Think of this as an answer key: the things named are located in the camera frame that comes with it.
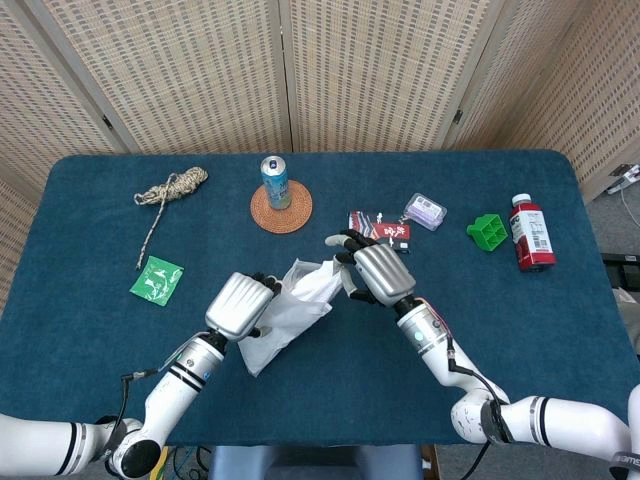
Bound clear purple plastic case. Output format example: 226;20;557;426
403;192;449;233

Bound beige braided rope bundle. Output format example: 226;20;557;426
133;166;210;272

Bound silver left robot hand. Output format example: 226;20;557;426
204;272;284;344

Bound tangled floor cables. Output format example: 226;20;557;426
164;444;214;480

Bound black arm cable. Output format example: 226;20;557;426
107;368;162;451
447;337;507;480

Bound green plastic grid block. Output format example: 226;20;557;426
466;213;510;253

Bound black equipment box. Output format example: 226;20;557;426
601;253;640;292

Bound blue robot base seat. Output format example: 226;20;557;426
207;443;434;480

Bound round woven coaster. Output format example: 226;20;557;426
250;180;314;235

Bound green sachet packet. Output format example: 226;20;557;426
129;254;185;307

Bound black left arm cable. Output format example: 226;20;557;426
107;368;162;451

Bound red juice bottle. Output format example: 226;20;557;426
508;193;558;273

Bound translucent plastic zip bag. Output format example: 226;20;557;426
237;257;352;378

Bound woven folding screen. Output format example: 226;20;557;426
0;0;640;314

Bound white power strip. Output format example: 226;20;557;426
607;163;640;196

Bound black and red card box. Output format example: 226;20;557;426
348;210;413;255

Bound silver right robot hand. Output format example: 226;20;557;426
324;229;418;308

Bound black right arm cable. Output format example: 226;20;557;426
447;337;507;480

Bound blue drink can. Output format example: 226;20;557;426
259;155;293;211

